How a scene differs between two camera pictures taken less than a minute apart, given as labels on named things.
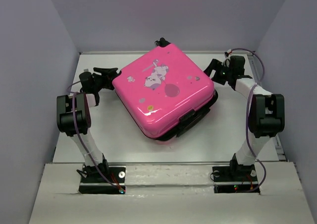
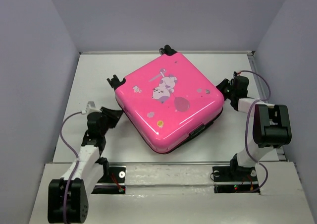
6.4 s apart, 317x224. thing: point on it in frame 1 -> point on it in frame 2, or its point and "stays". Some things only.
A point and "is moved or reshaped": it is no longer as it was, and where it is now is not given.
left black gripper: [106, 73] -> [113, 115]
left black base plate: [93, 181] stays
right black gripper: [214, 65] -> [224, 83]
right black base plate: [235, 178] stays
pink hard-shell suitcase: [164, 90] is moved or reshaped
